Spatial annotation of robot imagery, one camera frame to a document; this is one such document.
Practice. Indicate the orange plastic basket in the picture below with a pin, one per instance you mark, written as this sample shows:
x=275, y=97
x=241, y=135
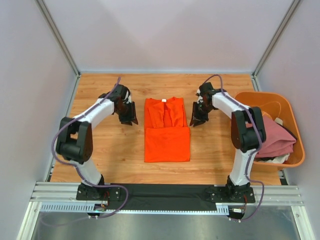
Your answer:
x=276, y=106

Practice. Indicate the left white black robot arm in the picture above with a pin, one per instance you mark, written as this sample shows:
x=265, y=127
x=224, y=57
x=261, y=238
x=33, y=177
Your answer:
x=74, y=140

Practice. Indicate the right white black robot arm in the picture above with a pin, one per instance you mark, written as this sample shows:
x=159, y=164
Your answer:
x=247, y=135

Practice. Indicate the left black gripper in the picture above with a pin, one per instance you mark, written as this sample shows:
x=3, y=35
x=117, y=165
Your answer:
x=132, y=116

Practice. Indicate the dark garment in basket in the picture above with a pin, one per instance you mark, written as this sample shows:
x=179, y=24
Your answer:
x=294, y=136

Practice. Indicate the aluminium corner post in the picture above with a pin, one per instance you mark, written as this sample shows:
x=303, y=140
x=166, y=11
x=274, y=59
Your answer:
x=294, y=5
x=57, y=35

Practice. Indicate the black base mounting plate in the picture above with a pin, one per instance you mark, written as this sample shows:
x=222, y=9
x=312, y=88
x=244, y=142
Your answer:
x=164, y=197

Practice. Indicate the pink t shirt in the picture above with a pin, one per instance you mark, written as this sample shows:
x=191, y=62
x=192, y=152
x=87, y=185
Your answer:
x=275, y=142

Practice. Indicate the left aluminium corner post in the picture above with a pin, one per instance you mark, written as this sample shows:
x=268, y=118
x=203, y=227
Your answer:
x=57, y=35

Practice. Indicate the right aluminium corner post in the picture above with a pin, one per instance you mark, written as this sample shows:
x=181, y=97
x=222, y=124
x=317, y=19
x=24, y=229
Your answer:
x=294, y=5

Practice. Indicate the orange t shirt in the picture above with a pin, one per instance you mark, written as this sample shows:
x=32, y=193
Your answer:
x=167, y=137

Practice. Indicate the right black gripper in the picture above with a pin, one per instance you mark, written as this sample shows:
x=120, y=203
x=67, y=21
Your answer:
x=196, y=119

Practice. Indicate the aluminium rail frame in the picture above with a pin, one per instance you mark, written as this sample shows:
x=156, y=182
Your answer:
x=54, y=213

